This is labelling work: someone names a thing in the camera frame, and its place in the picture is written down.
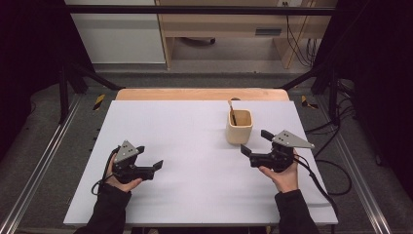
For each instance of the wooden desk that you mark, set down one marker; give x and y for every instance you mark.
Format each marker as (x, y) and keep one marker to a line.
(227, 24)

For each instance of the white table board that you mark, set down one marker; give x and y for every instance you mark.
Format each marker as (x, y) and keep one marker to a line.
(188, 162)

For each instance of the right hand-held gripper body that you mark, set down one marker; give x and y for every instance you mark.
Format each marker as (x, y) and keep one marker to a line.
(279, 156)

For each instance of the person's left hand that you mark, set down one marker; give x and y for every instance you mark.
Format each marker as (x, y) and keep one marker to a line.
(120, 185)

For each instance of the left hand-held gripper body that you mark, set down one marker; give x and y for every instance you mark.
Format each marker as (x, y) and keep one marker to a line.
(126, 154)

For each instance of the black frame crossbar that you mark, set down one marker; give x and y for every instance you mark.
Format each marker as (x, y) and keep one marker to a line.
(195, 9)

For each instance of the aluminium floor rail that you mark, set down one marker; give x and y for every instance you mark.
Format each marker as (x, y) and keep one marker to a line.
(360, 182)
(35, 169)

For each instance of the brown stick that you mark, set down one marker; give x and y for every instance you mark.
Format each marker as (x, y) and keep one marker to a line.
(232, 113)

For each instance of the office chair base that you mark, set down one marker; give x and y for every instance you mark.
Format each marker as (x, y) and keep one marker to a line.
(199, 40)

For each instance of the black metal stand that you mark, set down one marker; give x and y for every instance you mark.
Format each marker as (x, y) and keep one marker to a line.
(63, 94)
(332, 94)

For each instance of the white cabinet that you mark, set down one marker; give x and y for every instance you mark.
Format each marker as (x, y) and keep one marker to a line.
(120, 35)

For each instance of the person's right hand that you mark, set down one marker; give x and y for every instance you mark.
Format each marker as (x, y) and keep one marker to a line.
(285, 180)

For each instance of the wooden table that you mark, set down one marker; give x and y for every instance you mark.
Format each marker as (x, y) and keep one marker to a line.
(195, 94)

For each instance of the cream square ceramic cup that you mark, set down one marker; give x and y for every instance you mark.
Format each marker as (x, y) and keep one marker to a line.
(238, 135)

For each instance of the black curtain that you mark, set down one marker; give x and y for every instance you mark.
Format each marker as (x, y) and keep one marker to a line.
(29, 48)
(373, 65)

